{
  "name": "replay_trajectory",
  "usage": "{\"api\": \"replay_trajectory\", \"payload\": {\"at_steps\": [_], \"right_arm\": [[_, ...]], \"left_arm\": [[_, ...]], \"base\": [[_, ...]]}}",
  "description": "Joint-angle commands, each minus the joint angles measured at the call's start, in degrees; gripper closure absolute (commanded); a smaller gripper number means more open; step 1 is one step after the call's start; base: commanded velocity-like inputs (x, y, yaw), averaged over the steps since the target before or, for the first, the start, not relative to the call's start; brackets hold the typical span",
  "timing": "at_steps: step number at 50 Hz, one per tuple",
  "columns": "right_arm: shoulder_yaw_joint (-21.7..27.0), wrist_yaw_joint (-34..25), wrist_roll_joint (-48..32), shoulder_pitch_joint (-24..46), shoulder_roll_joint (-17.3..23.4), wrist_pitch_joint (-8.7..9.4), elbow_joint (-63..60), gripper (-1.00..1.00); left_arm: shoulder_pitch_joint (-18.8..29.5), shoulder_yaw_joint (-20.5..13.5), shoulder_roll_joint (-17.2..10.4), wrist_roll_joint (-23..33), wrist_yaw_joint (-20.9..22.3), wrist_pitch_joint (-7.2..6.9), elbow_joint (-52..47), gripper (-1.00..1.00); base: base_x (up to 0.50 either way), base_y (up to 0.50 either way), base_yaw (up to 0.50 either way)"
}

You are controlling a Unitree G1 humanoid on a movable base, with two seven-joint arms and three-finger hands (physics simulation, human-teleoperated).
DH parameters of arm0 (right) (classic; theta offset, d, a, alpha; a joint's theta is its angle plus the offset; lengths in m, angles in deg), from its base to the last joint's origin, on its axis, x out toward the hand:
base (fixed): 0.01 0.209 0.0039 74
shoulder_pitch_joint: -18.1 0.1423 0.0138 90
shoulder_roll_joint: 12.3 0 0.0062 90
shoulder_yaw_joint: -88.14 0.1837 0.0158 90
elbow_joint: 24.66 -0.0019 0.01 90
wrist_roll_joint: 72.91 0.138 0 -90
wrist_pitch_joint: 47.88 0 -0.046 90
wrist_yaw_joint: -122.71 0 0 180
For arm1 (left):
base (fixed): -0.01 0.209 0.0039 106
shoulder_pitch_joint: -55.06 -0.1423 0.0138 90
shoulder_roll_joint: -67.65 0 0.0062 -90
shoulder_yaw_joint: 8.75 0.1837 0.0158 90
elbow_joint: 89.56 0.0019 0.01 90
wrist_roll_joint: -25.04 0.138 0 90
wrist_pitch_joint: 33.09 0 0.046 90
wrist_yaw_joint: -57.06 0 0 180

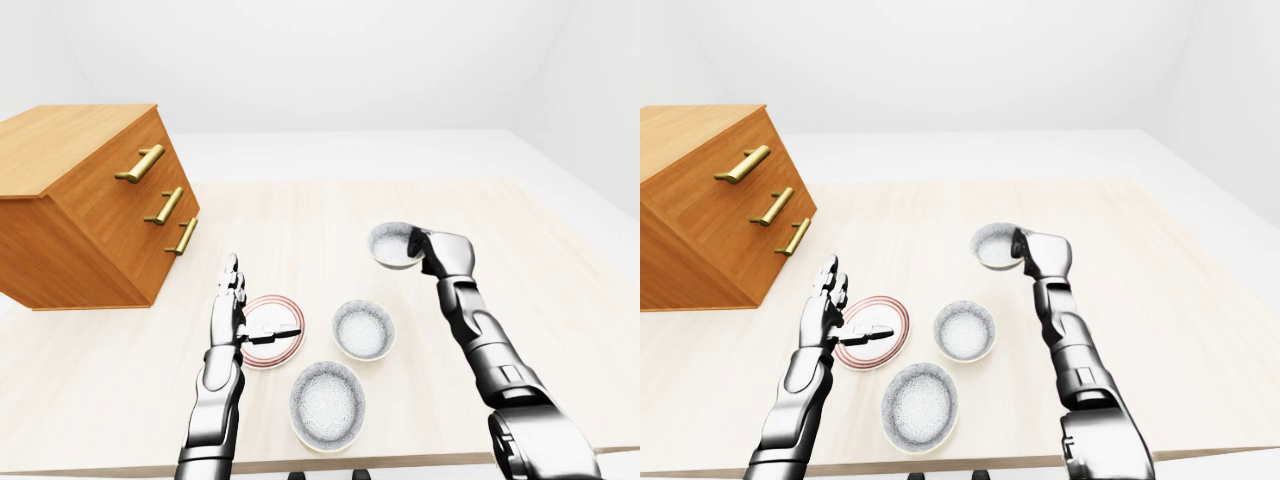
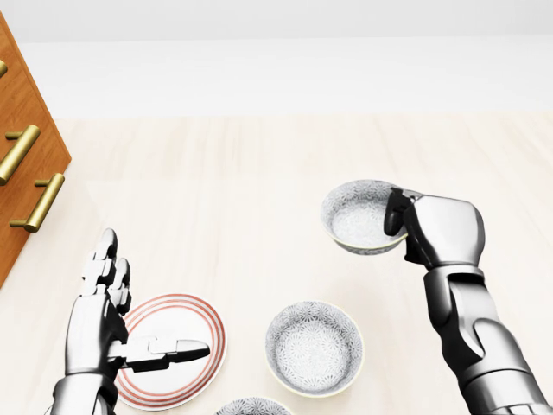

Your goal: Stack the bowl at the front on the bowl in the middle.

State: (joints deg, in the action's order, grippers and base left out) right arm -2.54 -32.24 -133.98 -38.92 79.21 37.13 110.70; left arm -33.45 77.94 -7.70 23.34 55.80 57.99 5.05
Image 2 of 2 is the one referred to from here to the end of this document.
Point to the wooden cabinet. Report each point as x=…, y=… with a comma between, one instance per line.
x=26, y=142

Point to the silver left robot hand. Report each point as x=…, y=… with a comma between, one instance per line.
x=88, y=333

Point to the white plate with red rings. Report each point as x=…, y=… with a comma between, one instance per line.
x=173, y=320

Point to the grey patterned bowl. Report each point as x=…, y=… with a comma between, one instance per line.
x=250, y=407
x=313, y=346
x=352, y=216

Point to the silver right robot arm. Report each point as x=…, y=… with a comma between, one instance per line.
x=479, y=341

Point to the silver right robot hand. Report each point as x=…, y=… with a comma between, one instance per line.
x=449, y=229

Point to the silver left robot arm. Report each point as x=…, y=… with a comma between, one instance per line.
x=82, y=395

